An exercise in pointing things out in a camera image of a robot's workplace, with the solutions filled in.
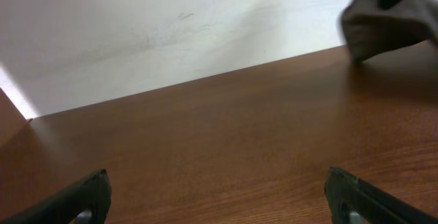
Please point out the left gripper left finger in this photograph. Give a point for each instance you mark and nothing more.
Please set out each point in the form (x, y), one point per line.
(85, 201)

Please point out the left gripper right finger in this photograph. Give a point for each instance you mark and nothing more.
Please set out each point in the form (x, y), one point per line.
(352, 200)

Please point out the grey shorts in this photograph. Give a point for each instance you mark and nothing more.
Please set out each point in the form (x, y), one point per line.
(369, 30)

